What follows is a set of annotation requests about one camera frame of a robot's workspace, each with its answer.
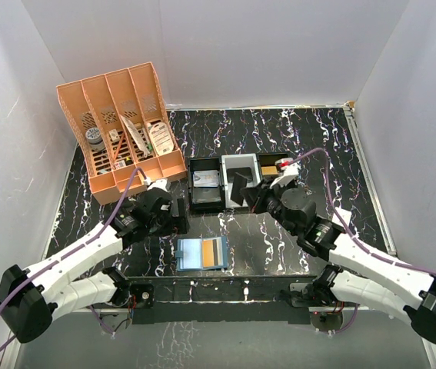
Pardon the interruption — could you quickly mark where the black credit card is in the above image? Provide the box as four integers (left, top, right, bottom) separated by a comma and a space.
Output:
227, 167, 254, 184

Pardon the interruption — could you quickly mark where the gold orange credit card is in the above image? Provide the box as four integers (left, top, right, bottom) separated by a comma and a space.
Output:
201, 237, 228, 269

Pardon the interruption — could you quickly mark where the blue leather card holder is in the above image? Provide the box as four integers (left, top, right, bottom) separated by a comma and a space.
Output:
175, 236, 228, 271

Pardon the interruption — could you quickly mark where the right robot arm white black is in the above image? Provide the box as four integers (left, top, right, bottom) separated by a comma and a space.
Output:
240, 181, 436, 344

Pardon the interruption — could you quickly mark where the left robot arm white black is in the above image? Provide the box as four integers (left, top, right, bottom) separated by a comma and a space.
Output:
0, 179, 189, 343

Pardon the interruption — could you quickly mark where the silver card in tray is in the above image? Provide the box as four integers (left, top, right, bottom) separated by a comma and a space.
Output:
192, 170, 220, 188

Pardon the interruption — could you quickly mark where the gold box in tray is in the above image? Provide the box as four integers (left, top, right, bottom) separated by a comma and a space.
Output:
261, 165, 278, 177

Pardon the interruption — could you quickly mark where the black tray left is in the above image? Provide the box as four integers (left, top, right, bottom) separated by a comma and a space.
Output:
188, 157, 225, 214

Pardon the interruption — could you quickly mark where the orange pencil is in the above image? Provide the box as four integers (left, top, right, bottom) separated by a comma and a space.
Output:
113, 132, 125, 161

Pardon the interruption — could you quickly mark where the white paper packet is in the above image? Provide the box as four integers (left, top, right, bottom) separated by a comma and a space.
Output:
120, 115, 149, 158

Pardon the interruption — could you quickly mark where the white labelled blister pack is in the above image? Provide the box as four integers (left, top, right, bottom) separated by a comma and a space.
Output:
148, 121, 175, 156

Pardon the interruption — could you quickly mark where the small white eraser box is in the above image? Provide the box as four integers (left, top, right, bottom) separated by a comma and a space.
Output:
108, 129, 120, 142

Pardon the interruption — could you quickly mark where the roll of tape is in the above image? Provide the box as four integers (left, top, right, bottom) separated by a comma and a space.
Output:
85, 127, 105, 151

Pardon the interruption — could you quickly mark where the orange plastic file organizer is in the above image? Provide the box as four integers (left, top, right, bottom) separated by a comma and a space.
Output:
56, 62, 187, 204

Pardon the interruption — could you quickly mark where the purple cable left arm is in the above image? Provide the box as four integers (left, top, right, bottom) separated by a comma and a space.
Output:
0, 166, 153, 362

